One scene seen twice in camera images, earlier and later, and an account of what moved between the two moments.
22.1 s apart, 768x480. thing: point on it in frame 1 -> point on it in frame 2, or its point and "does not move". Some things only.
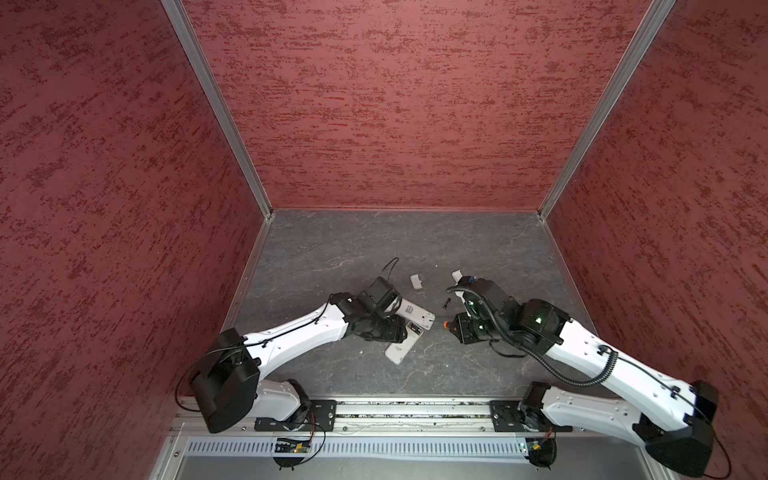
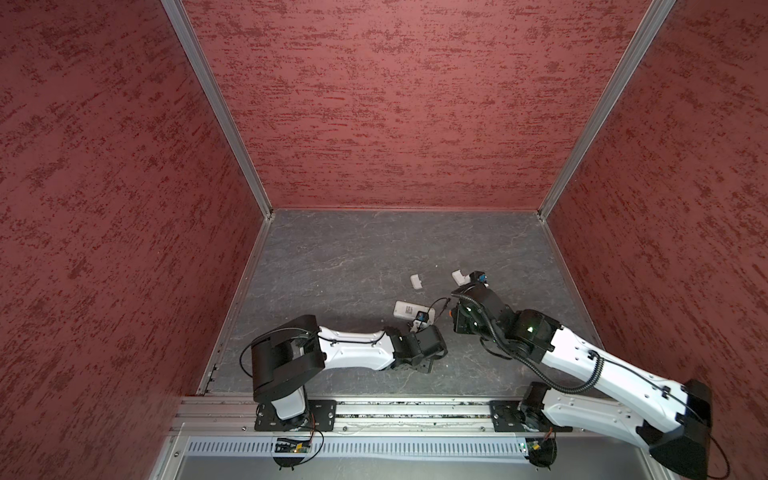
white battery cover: x=457 y=275 does not move
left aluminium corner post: x=220 y=102 does not move
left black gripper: x=393 y=334 -> x=425 y=365
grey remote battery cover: x=416 y=281 does not move
